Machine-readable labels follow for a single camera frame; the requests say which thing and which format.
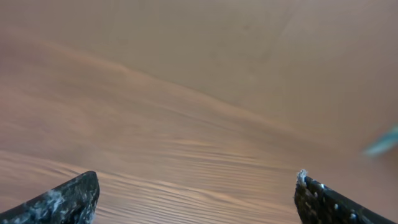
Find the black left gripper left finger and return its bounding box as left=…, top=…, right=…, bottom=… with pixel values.
left=1, top=171, right=100, bottom=224

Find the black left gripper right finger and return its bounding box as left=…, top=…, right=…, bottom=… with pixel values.
left=294, top=169, right=395, bottom=224

